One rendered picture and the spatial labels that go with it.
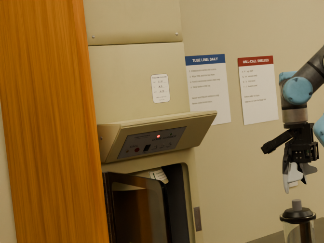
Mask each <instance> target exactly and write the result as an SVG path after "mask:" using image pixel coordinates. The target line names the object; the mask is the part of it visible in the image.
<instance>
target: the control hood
mask: <svg viewBox="0 0 324 243"><path fill-rule="evenodd" d="M216 116H217V111H216V110H210V111H192V112H184V113H177V114H170V115H162V116H155V117H148V118H141V119H134V120H127V121H117V122H110V123H103V124H97V134H98V143H99V152H100V161H101V163H109V162H116V161H122V160H127V159H132V158H138V157H143V156H148V155H154V154H159V153H164V152H170V151H175V150H180V149H188V148H192V147H198V146H199V145H200V144H201V142H202V140H203V138H204V137H205V135H206V133H207V131H208V130H209V128H210V126H211V124H212V123H213V121H214V119H215V117H216ZM185 126H186V129H185V131H184V132H183V134H182V137H181V138H180V140H179V142H178V144H177V146H176V148H175V149H170V150H164V151H159V152H154V153H148V154H143V155H137V156H132V157H127V158H121V159H117V157H118V155H119V153H120V151H121V149H122V147H123V144H124V142H125V140H126V138H127V136H128V135H134V134H140V133H147V132H153V131H159V130H166V129H172V128H178V127H185Z"/></svg>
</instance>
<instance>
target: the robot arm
mask: <svg viewBox="0 0 324 243"><path fill-rule="evenodd" d="M323 84H324V45H323V47H322V48H321V49H320V50H319V51H318V52H317V53H316V54H315V55H314V56H313V57H312V58H311V59H310V60H309V61H308V62H307V63H305V64H304V65H303V66H302V67H301V68H300V69H299V70H298V71H289V72H281V73H280V74H279V86H280V97H281V107H282V120H283V123H284V124H283V127H284V129H289V130H287V131H285V132H284V133H282V134H280V135H279V136H277V137H276V138H274V139H273V140H271V141H268V142H266V143H265V144H264V145H263V146H262V147H261V150H262V151H263V153H264V154H267V153H268V154H270V153H273V152H274V151H275V150H276V148H277V147H279V146H280V145H282V144H283V143H285V142H286V141H288V140H289V141H288V142H286V143H285V148H284V155H283V187H284V190H285V192H286V194H288V193H289V183H292V182H295V181H299V180H301V181H302V182H303V183H304V184H307V177H306V175H309V174H312V173H316V172H317V171H318V169H317V168H316V167H315V166H312V165H309V164H308V163H309V162H311V161H316V160H317V159H319V149H318V142H316V141H314V140H313V132H314V134H315V136H316V137H317V139H318V140H319V142H320V143H321V144H322V146H323V147H324V113H323V115H322V117H321V118H320V119H319V120H318V121H317V122H316V123H315V124H314V123H308V122H306V121H308V110H307V102H308V101H309V100H310V98H311V97H312V95H313V94H314V93H315V92H316V91H317V90H318V89H319V88H320V87H321V86H322V85H323ZM291 138H292V139H291ZM290 139H291V140H290Z"/></svg>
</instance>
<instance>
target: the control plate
mask: <svg viewBox="0 0 324 243"><path fill-rule="evenodd" d="M185 129H186V126H185V127H178V128H172V129H166V130H159V131H153V132H147V133H140V134H134V135H128V136H127V138H126V140H125V142H124V144H123V147H122V148H121V151H120V153H119V155H118V157H117V159H121V158H127V157H132V156H137V155H143V154H148V153H154V152H159V151H164V150H170V149H175V148H176V146H177V144H178V142H179V140H180V138H181V137H182V134H183V132H184V131H185ZM170 133H173V134H172V135H169V134H170ZM157 135H160V137H158V138H157ZM170 142H171V145H169V143H170ZM150 144H151V145H150ZM162 144H164V146H162ZM146 145H150V147H149V149H148V151H143V150H144V148H145V146H146ZM155 145H157V148H156V147H154V146H155ZM136 148H139V149H140V150H139V151H138V152H135V149H136ZM127 150H129V152H128V153H126V151H127Z"/></svg>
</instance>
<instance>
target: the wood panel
mask: <svg viewBox="0 0 324 243"><path fill-rule="evenodd" d="M0 103H1V111H2V120H3V128H4V136H5V145H6V153H7V161H8V169H9V178H10V186H11V195H12V203H13V214H14V222H15V231H16V239H17V243H109V236H108V223H107V214H106V206H105V196H104V188H103V179H102V170H101V161H100V152H99V143H98V134H97V125H96V116H95V104H94V95H93V86H92V77H91V68H90V59H89V51H88V41H87V33H86V24H85V15H84V6H83V0H0Z"/></svg>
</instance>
